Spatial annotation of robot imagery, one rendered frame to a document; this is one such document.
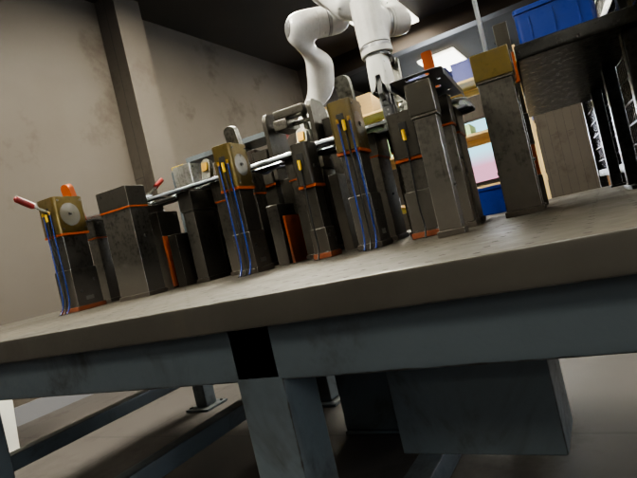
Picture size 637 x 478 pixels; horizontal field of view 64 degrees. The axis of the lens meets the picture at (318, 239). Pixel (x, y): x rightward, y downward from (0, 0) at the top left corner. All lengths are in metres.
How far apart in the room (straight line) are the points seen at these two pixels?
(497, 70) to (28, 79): 3.95
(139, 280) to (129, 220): 0.18
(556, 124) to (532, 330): 10.04
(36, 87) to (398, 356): 4.28
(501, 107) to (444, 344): 0.72
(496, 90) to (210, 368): 0.82
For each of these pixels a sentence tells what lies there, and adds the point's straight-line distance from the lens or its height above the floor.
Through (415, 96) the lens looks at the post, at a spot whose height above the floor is 0.96.
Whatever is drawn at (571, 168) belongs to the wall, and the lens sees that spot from 10.51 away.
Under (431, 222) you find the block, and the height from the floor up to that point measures 0.73.
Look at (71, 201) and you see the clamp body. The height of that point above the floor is 1.04.
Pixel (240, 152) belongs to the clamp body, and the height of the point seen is 1.02.
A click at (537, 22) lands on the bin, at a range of 1.35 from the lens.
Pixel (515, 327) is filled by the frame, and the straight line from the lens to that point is 0.56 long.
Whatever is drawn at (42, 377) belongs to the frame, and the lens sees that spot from 1.08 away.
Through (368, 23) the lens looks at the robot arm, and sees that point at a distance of 1.44.
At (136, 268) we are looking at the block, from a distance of 1.59.
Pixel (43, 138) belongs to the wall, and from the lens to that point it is 4.53.
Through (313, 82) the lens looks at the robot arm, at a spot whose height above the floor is 1.30.
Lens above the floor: 0.75
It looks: level
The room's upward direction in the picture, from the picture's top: 13 degrees counter-clockwise
